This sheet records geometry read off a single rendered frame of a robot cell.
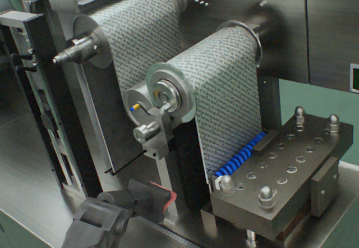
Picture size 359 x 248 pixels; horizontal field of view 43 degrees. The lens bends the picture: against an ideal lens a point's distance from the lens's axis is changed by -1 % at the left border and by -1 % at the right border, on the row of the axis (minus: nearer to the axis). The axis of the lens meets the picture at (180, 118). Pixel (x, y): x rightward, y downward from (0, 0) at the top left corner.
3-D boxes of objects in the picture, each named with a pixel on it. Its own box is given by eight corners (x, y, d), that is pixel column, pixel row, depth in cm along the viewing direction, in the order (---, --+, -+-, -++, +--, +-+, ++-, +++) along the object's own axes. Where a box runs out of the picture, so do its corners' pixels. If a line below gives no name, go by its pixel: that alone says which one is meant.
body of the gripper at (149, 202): (164, 224, 92) (138, 229, 86) (130, 206, 98) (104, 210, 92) (170, 193, 91) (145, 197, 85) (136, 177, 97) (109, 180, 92)
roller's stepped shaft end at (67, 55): (51, 67, 107) (47, 55, 105) (71, 57, 110) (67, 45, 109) (59, 69, 105) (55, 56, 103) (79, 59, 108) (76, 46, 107)
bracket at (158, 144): (160, 220, 117) (133, 120, 102) (176, 205, 121) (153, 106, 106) (174, 227, 114) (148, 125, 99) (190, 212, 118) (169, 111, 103)
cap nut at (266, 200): (254, 205, 97) (253, 188, 95) (264, 194, 99) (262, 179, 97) (269, 211, 95) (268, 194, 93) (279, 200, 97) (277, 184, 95)
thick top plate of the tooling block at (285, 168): (213, 214, 106) (209, 194, 103) (298, 129, 129) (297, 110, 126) (272, 240, 96) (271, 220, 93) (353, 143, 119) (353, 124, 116)
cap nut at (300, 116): (290, 122, 122) (289, 108, 120) (297, 115, 124) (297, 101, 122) (303, 125, 120) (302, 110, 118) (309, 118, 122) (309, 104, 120)
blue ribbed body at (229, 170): (212, 183, 109) (211, 172, 107) (261, 138, 122) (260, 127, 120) (224, 188, 107) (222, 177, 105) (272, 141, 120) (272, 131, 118)
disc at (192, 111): (151, 113, 108) (140, 56, 101) (152, 111, 109) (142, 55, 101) (199, 131, 100) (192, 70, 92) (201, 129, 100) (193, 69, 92)
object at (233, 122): (206, 183, 108) (194, 117, 99) (260, 133, 122) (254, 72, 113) (208, 184, 108) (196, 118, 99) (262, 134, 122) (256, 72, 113)
